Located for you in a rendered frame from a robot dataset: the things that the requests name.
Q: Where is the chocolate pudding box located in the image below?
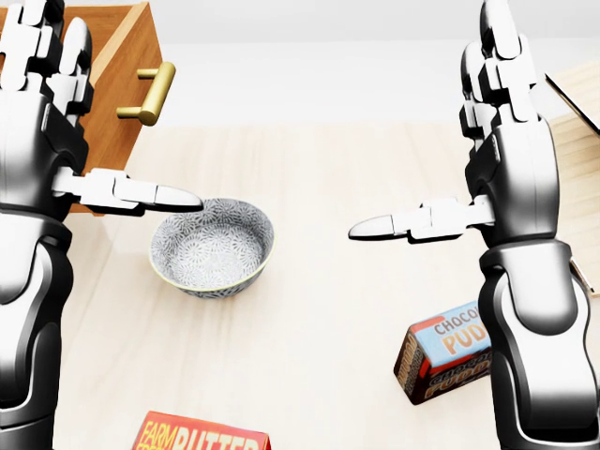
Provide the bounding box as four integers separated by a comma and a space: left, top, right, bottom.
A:
393, 299, 494, 406

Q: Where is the grey patterned bowl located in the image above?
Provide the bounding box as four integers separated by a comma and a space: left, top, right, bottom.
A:
148, 197, 277, 300

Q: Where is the wooden cabinet drawer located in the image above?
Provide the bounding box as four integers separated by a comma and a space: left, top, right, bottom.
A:
0, 1, 164, 218

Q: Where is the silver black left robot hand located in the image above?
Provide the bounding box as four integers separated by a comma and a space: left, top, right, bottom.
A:
0, 0, 204, 222

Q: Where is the brass drawer handle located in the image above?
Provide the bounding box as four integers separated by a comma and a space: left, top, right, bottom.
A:
115, 61, 177, 128

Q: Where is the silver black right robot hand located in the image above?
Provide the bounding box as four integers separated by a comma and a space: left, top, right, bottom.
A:
348, 0, 562, 248

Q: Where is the red butter box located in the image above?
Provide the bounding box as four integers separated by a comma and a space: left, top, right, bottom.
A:
130, 410, 272, 450

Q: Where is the pale wooden slat tray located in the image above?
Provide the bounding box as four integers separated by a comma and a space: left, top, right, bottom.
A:
543, 59, 600, 297

